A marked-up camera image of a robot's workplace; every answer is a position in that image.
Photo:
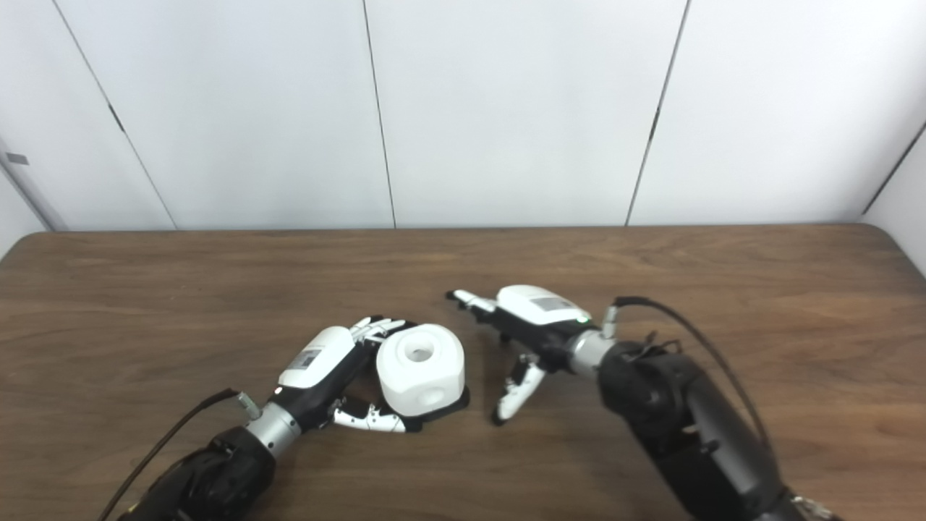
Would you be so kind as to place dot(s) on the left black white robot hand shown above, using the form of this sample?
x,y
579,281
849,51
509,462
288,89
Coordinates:
x,y
318,369

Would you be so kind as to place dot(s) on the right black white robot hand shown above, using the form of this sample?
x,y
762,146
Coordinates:
x,y
539,311

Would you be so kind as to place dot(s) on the round white plastic piece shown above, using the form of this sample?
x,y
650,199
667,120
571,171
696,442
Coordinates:
x,y
416,376

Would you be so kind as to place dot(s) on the black flanged holder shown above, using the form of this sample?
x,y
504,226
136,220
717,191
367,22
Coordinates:
x,y
448,410

